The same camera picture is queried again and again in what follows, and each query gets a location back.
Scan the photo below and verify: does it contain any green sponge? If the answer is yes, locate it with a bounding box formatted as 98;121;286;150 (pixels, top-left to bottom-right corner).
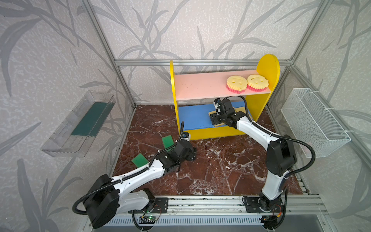
162;135;174;151
132;154;149;168

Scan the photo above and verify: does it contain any yellow smiley sponge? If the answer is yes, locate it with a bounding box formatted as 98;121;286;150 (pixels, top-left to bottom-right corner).
226;75;248;94
247;74;269;92

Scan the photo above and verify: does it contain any orange sponge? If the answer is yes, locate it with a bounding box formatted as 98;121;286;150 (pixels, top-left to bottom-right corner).
209;111;225;127

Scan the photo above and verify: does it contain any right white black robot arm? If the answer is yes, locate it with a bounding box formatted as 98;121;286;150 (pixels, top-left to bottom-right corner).
210;96;316;212

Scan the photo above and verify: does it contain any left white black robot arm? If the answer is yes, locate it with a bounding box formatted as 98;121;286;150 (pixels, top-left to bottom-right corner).
72;138;197;229

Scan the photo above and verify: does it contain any yellow pink blue shelf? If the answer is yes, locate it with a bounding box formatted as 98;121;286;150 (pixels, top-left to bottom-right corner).
170;54;281;140

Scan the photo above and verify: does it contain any green circuit board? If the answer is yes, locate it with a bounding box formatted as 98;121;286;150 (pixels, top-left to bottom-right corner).
140;216;160;224

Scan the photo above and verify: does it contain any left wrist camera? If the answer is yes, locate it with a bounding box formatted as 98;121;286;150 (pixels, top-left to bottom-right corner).
180;131;191;142

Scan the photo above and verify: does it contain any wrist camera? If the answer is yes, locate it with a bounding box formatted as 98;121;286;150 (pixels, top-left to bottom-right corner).
214;98;222;115
180;131;191;142

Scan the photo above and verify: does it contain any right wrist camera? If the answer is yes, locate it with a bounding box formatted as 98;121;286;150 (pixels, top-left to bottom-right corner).
214;98;222;115

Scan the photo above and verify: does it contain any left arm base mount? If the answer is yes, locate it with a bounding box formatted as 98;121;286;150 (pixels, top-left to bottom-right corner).
142;197;169;214

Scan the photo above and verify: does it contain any white wire mesh basket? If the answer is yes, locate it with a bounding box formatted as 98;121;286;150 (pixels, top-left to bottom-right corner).
281;88;351;158

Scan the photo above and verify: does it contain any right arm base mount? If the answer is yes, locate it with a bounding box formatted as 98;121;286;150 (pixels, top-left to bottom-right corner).
242;196;284;214

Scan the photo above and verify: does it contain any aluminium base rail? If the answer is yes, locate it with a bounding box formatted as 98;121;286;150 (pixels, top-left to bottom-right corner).
83;195;329;225

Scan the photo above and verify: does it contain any clear plastic wall bin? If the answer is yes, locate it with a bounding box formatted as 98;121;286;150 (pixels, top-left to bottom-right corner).
41;90;116;158

